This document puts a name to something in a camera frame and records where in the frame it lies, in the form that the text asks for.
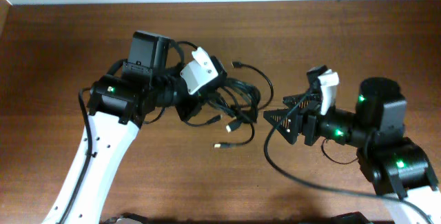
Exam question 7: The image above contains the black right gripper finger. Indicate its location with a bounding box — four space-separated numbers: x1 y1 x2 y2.
263 109 300 145
283 93 322 108

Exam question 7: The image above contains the black cable with blue stripes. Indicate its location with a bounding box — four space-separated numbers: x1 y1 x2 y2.
182 79 263 134

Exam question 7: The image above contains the black USB cable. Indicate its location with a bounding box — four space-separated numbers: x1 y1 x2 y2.
213 61 275 149

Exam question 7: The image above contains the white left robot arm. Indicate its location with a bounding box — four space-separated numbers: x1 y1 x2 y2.
43 31 220 223

